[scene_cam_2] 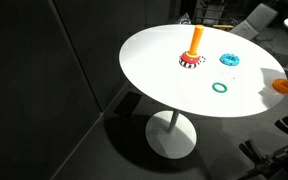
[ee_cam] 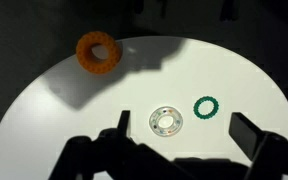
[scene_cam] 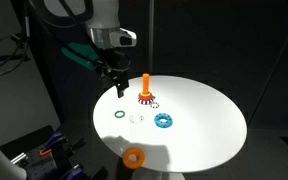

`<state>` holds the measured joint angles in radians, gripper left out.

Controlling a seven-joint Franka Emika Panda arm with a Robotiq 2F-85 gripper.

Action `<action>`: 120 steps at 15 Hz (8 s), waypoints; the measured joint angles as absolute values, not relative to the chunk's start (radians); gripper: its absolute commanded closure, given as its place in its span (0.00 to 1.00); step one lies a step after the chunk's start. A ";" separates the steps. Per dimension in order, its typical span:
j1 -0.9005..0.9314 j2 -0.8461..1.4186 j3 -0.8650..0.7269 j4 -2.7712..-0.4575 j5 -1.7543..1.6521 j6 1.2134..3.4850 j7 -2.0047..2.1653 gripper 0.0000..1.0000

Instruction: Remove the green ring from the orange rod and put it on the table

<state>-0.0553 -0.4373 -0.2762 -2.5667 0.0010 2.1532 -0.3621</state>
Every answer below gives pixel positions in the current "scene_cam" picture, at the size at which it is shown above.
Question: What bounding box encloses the purple handled clamp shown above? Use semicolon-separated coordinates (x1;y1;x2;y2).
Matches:
39;132;67;156

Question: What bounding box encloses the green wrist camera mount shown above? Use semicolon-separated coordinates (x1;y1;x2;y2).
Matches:
61;42;99;70

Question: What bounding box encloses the thin dark green ring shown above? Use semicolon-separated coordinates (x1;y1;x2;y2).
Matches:
113;110;126;119

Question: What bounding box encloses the red ring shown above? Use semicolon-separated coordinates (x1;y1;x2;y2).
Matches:
137;92;154;102

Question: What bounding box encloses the vertical grey pole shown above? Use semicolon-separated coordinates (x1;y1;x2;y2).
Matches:
148;0;155;73

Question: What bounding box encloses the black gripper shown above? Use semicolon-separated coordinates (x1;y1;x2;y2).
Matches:
100;48;130;98

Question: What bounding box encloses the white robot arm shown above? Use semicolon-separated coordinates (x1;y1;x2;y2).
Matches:
28;0;137;98

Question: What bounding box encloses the orange rod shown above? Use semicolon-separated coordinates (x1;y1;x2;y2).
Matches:
142;73;150;95

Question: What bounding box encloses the round white table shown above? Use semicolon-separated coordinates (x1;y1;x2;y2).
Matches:
93;75;247;180

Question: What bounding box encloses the orange foam ring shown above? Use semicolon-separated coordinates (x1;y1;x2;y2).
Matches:
122;147;146;170

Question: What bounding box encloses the large black-white striped ring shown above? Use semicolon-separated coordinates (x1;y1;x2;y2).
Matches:
138;96;156;106

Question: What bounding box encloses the black perforated breadboard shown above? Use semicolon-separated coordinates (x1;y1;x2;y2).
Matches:
10;143;85;180

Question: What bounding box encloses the clear transparent ring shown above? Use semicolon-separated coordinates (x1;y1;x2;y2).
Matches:
128;113;145;125

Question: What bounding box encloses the blue studded ring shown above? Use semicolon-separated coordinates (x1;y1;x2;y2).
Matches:
153;112;174;129

